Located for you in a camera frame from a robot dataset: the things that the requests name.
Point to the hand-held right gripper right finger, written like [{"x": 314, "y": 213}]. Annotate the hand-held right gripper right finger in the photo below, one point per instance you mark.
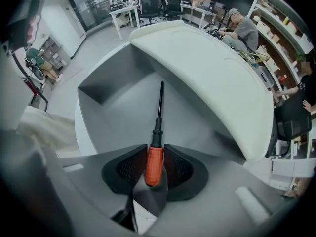
[{"x": 184, "y": 174}]

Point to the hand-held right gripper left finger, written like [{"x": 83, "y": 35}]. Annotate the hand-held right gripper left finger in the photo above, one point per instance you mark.
[{"x": 128, "y": 168}]

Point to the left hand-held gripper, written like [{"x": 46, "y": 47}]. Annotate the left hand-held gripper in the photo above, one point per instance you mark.
[{"x": 19, "y": 18}]

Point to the small grey shelf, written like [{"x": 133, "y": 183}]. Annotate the small grey shelf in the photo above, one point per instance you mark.
[{"x": 53, "y": 51}]

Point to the black framed glass door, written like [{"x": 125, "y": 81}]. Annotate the black framed glass door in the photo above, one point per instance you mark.
[{"x": 89, "y": 6}]

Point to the cream cloth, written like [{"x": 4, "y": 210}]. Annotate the cream cloth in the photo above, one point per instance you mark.
[{"x": 49, "y": 130}]

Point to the white desk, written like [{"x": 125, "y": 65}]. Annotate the white desk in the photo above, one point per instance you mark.
[
  {"x": 123, "y": 11},
  {"x": 197, "y": 10}
]

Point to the black office chair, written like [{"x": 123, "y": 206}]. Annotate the black office chair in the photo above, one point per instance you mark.
[
  {"x": 148, "y": 5},
  {"x": 292, "y": 125},
  {"x": 174, "y": 6}
]

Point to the green potted plant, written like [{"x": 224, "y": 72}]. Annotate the green potted plant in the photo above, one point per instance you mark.
[{"x": 299, "y": 57}]

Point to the white shelving unit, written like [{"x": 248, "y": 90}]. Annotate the white shelving unit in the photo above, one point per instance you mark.
[{"x": 281, "y": 16}]

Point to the black metal trolley frame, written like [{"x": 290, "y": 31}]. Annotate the black metal trolley frame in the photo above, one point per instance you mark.
[{"x": 37, "y": 90}]

